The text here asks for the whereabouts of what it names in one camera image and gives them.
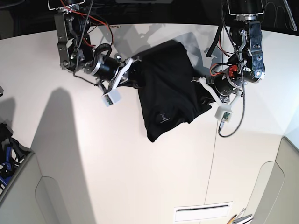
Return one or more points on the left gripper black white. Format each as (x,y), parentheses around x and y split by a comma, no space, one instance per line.
(222,86)

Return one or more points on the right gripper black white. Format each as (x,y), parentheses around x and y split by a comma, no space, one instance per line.
(112,73)

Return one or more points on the dark navy T-shirt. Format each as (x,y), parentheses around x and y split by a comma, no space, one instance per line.
(166,92)

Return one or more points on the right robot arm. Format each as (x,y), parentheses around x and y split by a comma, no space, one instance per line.
(74,46)

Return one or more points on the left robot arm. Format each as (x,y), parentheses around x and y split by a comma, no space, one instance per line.
(239,37)

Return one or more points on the right beige chair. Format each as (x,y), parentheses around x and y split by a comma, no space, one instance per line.
(275,197)

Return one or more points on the beige chair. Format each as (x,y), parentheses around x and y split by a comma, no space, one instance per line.
(31,198)
(275,197)

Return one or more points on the yellow pencil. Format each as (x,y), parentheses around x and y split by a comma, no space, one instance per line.
(232,219)

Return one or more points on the grey pen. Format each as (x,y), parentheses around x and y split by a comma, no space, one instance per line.
(243,220)

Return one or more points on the blue black tools pile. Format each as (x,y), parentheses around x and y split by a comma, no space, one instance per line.
(12,154)

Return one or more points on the left beige chair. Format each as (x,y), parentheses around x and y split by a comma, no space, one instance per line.
(31,198)

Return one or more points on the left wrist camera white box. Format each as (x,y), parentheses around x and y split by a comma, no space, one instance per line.
(224,113)

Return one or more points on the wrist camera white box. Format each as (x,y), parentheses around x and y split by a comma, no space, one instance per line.
(224,113)
(111,97)

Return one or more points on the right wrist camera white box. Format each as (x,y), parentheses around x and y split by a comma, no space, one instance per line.
(111,97)

